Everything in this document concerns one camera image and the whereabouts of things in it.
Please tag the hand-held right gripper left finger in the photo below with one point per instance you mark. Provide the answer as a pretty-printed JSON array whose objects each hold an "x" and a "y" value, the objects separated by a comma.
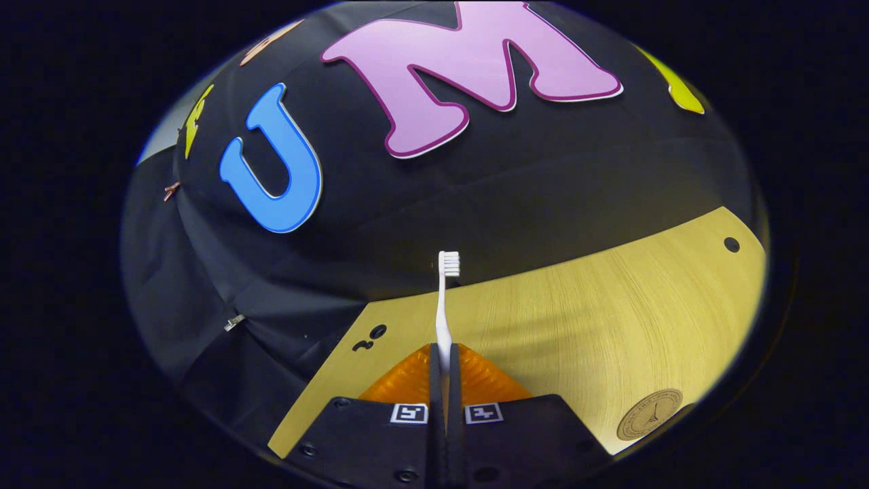
[{"x": 436, "y": 421}]

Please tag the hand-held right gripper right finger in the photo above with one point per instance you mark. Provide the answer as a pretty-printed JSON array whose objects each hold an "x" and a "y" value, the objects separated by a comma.
[{"x": 455, "y": 435}]

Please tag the pale purple toothbrush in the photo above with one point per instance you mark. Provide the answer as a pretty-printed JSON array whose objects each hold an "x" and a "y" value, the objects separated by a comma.
[{"x": 442, "y": 319}]

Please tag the round cork coaster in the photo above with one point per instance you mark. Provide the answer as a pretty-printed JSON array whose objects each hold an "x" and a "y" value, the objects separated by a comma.
[{"x": 650, "y": 414}]

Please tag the wooden desktop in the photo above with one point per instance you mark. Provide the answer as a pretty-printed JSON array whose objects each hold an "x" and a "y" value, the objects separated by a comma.
[{"x": 577, "y": 326}]

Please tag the black backdrop cloth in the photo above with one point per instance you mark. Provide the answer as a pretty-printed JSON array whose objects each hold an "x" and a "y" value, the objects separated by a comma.
[{"x": 475, "y": 204}]

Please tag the white cloth clip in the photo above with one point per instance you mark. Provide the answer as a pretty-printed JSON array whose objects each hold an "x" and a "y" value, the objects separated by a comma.
[{"x": 234, "y": 322}]

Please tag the orange cloth clip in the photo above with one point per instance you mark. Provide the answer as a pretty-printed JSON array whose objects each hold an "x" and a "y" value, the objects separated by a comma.
[{"x": 171, "y": 191}]

